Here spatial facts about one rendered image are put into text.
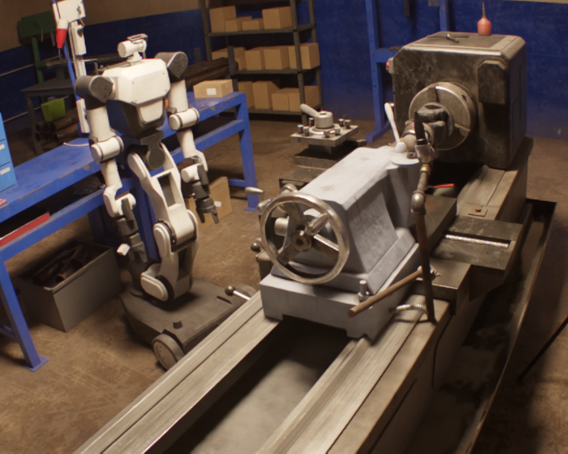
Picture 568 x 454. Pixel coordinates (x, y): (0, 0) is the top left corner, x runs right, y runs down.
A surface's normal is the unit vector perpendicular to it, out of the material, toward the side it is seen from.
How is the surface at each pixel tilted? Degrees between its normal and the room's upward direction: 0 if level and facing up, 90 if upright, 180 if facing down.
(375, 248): 66
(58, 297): 90
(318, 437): 0
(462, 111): 90
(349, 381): 0
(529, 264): 0
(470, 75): 90
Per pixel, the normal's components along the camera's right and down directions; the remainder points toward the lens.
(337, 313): -0.50, 0.40
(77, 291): 0.88, 0.11
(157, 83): 0.76, 0.20
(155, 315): -0.10, -0.91
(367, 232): 0.77, -0.18
